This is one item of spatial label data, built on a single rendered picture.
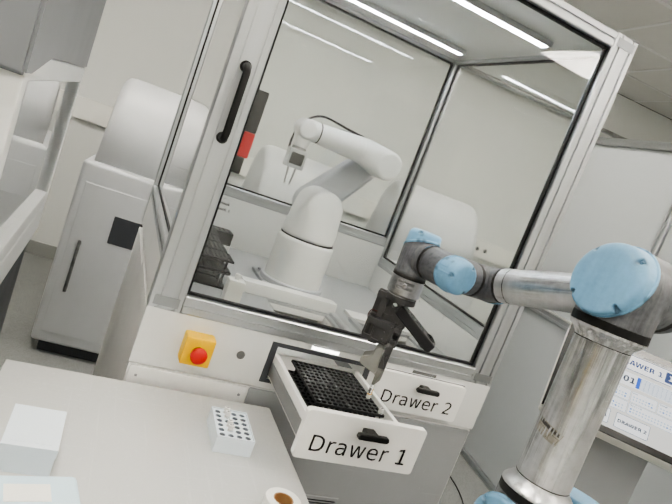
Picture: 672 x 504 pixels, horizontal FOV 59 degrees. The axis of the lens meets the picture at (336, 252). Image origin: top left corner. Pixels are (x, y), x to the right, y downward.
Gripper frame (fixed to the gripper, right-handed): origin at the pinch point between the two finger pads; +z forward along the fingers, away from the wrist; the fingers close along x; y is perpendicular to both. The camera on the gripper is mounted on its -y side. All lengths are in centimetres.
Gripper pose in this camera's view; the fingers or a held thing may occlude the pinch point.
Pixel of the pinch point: (378, 379)
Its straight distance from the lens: 138.0
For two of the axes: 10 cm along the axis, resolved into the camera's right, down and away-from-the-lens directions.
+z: -3.5, 9.3, 1.4
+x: -2.0, 0.7, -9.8
